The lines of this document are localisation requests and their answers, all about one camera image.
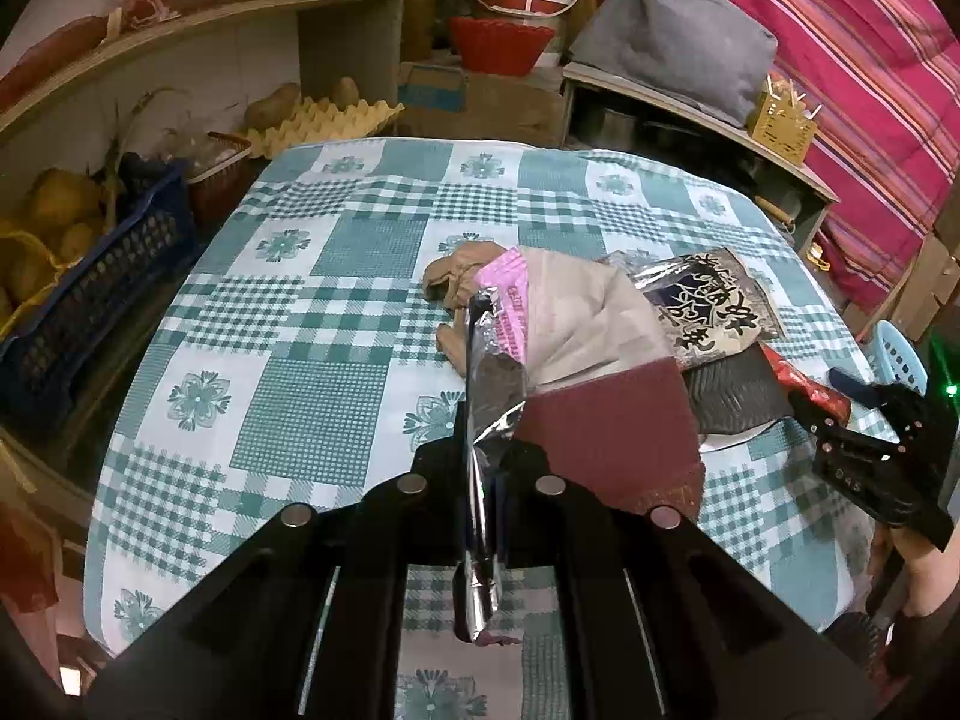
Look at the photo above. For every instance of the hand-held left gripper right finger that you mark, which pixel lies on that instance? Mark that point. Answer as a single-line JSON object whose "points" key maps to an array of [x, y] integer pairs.
{"points": [[525, 499]]}

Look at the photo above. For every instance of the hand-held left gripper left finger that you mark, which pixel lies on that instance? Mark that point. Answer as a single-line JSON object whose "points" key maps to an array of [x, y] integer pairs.
{"points": [[442, 499]]}

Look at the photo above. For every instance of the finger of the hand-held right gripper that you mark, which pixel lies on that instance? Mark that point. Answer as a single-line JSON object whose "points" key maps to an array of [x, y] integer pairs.
{"points": [[851, 384], [840, 457]]}

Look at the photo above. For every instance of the red wrapper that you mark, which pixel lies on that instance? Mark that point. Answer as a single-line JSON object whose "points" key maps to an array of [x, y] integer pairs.
{"points": [[806, 388]]}

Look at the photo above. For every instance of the light blue plastic basket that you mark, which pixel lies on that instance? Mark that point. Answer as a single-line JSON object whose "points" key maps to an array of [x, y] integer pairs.
{"points": [[896, 352]]}

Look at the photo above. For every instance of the maroon scouring pad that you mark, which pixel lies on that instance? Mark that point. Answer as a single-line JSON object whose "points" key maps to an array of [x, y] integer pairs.
{"points": [[615, 435]]}

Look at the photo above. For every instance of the pink and silver foil wrapper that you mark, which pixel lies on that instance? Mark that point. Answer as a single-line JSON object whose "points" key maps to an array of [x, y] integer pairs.
{"points": [[491, 390]]}

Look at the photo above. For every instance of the person's right forearm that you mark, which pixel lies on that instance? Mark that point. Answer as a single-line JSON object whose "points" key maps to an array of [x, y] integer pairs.
{"points": [[924, 574]]}

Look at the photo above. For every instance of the dark grey ribbed sheet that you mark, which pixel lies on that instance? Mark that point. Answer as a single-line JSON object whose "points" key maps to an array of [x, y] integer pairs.
{"points": [[739, 394]]}

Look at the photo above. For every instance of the plain brown cardboard carton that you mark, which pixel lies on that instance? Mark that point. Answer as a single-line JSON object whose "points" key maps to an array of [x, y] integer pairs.
{"points": [[934, 285]]}

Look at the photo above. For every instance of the black printed snack wrapper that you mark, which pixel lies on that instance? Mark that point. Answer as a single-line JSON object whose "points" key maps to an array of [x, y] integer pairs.
{"points": [[712, 307]]}

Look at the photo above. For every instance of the green checkered tablecloth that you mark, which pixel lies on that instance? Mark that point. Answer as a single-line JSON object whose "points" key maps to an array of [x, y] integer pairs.
{"points": [[300, 405]]}

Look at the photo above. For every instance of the wooden side table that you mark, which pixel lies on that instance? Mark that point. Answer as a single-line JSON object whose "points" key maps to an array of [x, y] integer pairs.
{"points": [[823, 184]]}

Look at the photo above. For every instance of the small yellow woven basket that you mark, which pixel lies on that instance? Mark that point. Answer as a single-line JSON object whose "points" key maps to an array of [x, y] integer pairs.
{"points": [[780, 127]]}

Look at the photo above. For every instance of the pink striped cloth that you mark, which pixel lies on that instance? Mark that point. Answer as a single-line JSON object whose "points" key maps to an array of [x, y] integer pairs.
{"points": [[847, 52]]}

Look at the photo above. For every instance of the small red basket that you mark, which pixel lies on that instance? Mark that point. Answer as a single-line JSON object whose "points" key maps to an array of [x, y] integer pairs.
{"points": [[217, 187]]}

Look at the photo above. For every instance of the yellow egg tray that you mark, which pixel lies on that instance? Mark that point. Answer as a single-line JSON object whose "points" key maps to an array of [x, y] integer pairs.
{"points": [[330, 124]]}

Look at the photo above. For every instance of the brown cardboard box blue label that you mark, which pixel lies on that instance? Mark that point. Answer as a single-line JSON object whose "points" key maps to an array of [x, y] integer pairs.
{"points": [[510, 106]]}

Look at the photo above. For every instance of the grey cushion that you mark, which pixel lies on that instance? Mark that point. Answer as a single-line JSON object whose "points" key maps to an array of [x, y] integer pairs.
{"points": [[660, 37]]}

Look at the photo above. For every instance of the dark blue plastic crate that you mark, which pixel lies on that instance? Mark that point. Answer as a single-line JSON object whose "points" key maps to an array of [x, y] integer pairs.
{"points": [[97, 277]]}

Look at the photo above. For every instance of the large potato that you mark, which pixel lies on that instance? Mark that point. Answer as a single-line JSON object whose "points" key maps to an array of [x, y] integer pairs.
{"points": [[271, 105]]}

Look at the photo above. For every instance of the red plastic bowl basket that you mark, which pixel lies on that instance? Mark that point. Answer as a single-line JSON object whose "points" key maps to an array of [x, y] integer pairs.
{"points": [[499, 45]]}

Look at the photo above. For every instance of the yellow mesh bag of potatoes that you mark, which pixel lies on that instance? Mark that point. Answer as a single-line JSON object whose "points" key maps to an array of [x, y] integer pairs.
{"points": [[52, 202]]}

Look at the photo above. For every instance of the reddish brown sack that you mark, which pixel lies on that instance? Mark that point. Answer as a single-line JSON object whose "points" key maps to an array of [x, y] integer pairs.
{"points": [[82, 34]]}

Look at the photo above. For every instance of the wooden wall shelf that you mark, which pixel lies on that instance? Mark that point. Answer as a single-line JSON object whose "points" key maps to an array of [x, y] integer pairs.
{"points": [[225, 15]]}

